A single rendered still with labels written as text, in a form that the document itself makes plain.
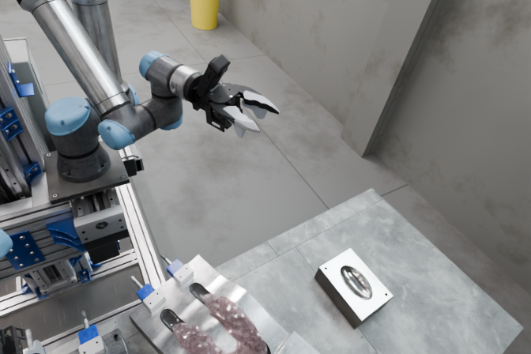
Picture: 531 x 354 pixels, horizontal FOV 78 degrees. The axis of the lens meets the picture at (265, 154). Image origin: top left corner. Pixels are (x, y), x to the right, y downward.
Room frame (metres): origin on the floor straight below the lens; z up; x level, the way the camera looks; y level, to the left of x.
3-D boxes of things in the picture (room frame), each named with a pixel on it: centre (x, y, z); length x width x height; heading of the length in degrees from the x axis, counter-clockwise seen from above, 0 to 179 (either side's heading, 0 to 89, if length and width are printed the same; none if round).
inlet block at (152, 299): (0.42, 0.28, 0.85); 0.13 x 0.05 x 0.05; 57
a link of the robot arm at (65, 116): (0.71, 0.57, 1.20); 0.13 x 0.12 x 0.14; 152
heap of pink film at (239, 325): (0.32, 0.03, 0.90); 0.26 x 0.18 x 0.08; 57
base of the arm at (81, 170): (0.71, 0.57, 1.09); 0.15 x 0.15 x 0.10
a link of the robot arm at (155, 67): (0.70, 0.28, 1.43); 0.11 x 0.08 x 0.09; 62
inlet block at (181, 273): (0.51, 0.23, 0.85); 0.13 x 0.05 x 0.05; 57
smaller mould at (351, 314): (0.56, -0.36, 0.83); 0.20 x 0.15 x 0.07; 40
